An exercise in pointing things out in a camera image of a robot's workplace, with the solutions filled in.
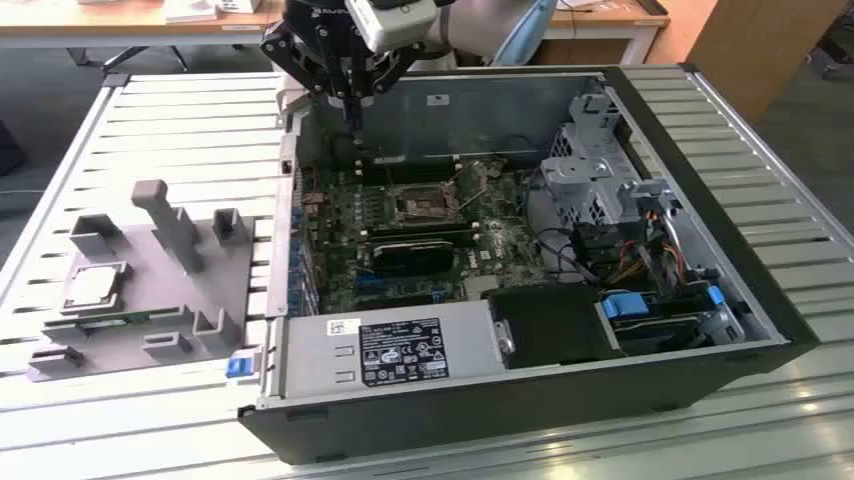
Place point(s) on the CPU socket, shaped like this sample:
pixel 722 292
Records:
pixel 423 202

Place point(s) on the blue expansion slot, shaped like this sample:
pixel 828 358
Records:
pixel 371 281

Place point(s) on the black PC case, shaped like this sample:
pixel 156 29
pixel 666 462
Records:
pixel 467 425

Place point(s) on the blue case latch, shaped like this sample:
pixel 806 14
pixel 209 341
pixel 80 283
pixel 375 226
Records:
pixel 240 367

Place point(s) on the black wheeled chair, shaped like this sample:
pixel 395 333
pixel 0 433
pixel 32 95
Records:
pixel 840 50

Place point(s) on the black plastic shroud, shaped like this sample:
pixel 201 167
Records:
pixel 547 325

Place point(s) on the silver CPU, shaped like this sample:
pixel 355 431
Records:
pixel 93 285

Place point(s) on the black graphics card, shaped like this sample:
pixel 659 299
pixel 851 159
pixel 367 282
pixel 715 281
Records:
pixel 413 260

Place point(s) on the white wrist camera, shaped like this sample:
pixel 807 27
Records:
pixel 400 25

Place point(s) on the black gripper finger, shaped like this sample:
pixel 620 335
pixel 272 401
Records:
pixel 393 67
pixel 293 55

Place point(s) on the white printed box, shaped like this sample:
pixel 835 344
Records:
pixel 236 5

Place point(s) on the green motherboard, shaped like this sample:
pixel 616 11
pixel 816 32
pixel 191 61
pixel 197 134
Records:
pixel 496 235

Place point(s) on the blue plastic clip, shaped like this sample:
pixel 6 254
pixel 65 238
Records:
pixel 715 295

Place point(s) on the blue disk carrier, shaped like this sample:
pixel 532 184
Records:
pixel 623 304

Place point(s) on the wooden cabinet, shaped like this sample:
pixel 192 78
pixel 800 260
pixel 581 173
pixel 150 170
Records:
pixel 754 50

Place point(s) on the grey parts rack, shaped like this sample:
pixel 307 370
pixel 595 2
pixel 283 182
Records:
pixel 220 280

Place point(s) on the small silver heatsink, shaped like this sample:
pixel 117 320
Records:
pixel 480 289

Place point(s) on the white paper box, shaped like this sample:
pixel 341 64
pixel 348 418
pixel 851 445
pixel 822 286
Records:
pixel 193 12

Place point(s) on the green RAM stick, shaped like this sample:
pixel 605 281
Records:
pixel 136 316
pixel 413 234

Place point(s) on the silver metal drive cage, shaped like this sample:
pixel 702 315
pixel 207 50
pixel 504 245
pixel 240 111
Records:
pixel 573 170

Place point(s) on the wooden desk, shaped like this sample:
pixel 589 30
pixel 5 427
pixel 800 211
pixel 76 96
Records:
pixel 133 22

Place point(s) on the grey power supply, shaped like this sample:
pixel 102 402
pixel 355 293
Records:
pixel 313 350

